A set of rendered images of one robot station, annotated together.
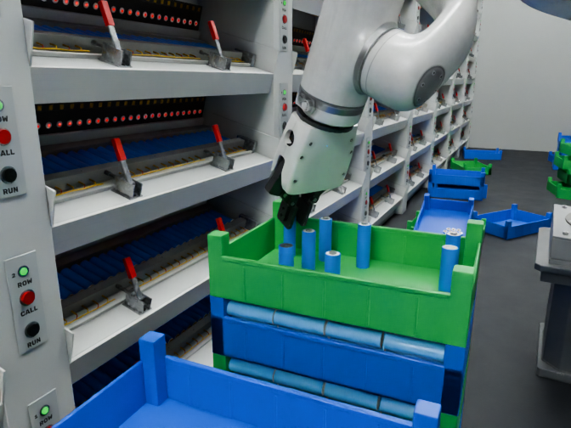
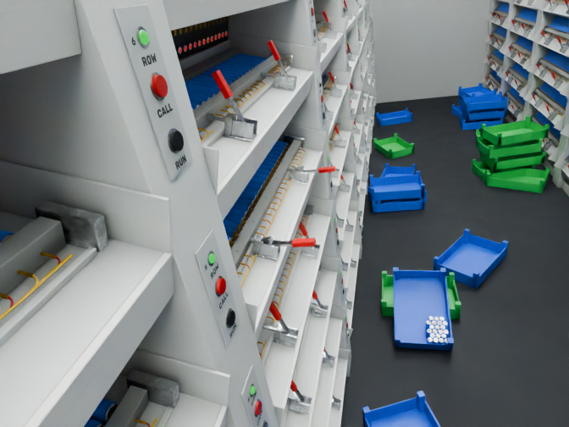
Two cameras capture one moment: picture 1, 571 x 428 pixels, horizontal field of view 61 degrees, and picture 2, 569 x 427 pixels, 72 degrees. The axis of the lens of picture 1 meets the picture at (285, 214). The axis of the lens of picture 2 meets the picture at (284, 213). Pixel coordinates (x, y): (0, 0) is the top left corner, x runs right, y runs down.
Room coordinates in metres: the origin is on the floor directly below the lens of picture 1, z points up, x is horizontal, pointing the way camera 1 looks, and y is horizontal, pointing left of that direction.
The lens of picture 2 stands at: (0.85, -0.03, 1.22)
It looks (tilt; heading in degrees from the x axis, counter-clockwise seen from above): 29 degrees down; 352
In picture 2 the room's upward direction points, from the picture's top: 10 degrees counter-clockwise
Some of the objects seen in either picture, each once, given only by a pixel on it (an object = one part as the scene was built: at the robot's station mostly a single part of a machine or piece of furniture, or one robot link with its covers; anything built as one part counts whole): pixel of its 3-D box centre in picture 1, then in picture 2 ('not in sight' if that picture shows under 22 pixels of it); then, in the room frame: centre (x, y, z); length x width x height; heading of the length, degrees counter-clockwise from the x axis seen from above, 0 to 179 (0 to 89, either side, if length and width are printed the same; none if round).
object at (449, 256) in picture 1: (447, 273); not in sight; (0.54, -0.19, 0.44); 0.02 x 0.02 x 0.06
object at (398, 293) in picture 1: (351, 256); not in sight; (0.58, -0.08, 0.44); 0.30 x 0.20 x 0.08; 66
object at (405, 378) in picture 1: (348, 313); not in sight; (0.58, -0.08, 0.36); 0.30 x 0.20 x 0.08; 66
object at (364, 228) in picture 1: (363, 244); not in sight; (0.64, -0.11, 0.44); 0.02 x 0.02 x 0.06
